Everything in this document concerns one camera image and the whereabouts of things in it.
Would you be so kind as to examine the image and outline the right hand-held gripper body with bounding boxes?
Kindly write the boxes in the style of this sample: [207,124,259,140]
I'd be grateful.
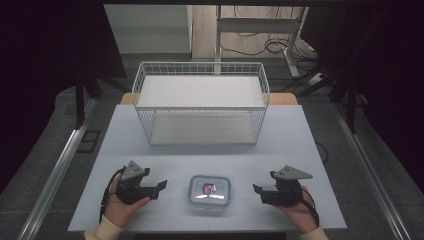
[260,165,314,206]

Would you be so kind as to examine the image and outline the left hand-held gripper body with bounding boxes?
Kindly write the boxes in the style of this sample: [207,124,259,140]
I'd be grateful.
[115,160,151,205]

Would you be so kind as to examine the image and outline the clear lidded food container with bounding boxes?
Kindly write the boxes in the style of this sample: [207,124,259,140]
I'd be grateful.
[187,174,232,210]

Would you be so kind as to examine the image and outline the white wire basket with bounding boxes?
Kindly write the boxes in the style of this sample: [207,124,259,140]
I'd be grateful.
[131,61,271,147]

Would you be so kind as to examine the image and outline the person's left hand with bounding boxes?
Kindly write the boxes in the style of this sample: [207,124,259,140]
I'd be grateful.
[104,173,151,229]

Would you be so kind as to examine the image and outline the person's right hand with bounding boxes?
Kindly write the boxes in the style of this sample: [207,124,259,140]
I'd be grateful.
[273,185,320,235]

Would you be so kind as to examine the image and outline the black stand leg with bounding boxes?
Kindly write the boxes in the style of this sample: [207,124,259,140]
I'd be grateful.
[73,71,103,131]

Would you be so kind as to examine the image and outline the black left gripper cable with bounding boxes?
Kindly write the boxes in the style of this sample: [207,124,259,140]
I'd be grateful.
[98,166,127,224]

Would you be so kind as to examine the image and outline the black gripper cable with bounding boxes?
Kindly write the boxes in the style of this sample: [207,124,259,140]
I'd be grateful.
[98,166,127,224]
[300,187,321,228]

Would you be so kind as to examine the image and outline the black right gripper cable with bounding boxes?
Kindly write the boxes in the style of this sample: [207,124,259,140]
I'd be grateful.
[300,187,321,228]

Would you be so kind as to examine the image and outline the silver metal rail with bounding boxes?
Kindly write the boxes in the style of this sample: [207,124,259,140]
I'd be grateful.
[333,101,413,240]
[16,98,99,240]

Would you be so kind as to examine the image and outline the black floor cables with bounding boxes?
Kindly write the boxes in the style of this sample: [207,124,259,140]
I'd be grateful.
[220,4,331,94]

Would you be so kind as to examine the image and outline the white metal desk frame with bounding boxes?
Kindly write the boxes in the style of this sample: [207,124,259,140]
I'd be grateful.
[213,4,310,78]

